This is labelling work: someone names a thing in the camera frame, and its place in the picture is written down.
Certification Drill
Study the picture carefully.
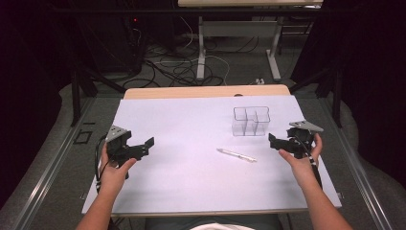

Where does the white table mat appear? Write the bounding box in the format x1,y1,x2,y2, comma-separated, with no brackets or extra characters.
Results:
81,95,343,216

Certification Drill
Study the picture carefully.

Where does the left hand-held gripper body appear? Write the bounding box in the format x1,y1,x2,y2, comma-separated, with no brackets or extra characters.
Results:
104,125,146,180

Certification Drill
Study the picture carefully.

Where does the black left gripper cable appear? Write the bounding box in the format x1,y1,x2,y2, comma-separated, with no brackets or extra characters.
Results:
94,135,108,194

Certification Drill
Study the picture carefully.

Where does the tangle of floor cables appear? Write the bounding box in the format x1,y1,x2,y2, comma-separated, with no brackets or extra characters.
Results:
122,15,269,88

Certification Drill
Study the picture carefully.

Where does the clear plastic compartment organizer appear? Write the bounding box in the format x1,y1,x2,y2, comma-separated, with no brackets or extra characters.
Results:
231,105,272,138

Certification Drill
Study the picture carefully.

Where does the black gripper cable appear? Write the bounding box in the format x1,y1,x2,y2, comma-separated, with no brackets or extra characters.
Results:
94,135,108,194
294,135,324,190

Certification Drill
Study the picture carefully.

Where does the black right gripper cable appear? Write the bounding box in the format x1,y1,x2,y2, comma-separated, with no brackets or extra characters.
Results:
294,135,324,190

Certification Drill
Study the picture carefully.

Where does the person's left hand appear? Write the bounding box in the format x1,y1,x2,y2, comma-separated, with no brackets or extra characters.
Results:
99,143,138,194

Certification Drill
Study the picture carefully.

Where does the white-legged desk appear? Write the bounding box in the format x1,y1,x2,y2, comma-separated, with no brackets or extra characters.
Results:
177,0,324,82

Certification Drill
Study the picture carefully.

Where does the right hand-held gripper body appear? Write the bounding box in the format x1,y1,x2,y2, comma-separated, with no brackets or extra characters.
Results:
281,120,325,160

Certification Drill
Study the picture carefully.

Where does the white pen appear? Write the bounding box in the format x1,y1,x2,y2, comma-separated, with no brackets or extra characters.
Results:
215,147,259,164

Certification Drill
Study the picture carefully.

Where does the person's clothing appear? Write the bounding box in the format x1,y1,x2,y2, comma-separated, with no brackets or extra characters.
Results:
144,214,283,230

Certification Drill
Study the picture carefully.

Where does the black metal stand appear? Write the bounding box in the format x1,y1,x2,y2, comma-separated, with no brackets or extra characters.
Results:
70,60,126,127
288,63,344,128

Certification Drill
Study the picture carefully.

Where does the black computer tower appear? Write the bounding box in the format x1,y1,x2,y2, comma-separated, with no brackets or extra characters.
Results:
118,14,146,77

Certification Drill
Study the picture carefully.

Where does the person's right hand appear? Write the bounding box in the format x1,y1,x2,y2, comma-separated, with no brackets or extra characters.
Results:
278,132,324,190

